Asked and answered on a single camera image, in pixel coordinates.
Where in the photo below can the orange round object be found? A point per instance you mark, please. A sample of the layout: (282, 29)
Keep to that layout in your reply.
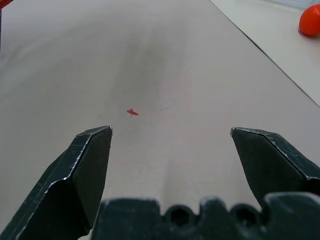
(310, 20)

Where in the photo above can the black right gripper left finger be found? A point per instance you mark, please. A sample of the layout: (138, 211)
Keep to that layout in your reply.
(62, 185)

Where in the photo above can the small red mark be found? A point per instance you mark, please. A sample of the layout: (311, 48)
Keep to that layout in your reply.
(132, 112)

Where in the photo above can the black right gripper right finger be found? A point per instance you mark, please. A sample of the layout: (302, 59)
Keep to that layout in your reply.
(270, 162)

